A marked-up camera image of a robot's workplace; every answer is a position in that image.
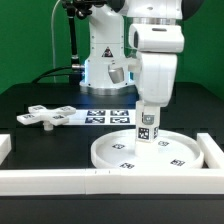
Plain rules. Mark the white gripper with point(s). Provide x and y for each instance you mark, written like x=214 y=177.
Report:
x=157 y=47

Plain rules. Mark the white round table top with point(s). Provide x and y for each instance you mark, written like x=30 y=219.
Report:
x=169 y=150

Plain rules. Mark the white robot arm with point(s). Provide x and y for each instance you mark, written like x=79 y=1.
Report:
x=109 y=29

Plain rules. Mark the white marker sheet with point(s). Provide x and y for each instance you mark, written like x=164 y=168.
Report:
x=102 y=117

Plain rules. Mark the white right fence block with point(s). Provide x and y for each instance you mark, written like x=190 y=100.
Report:
x=213 y=155

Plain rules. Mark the white fence block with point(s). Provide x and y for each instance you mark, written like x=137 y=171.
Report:
x=213 y=155
x=5 y=146

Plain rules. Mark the white cross-shaped table base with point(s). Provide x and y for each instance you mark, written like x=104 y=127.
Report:
x=49 y=117

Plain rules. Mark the white left fence block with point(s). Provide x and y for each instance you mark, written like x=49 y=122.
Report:
x=5 y=146

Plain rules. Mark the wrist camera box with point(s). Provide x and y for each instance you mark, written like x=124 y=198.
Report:
x=116 y=74

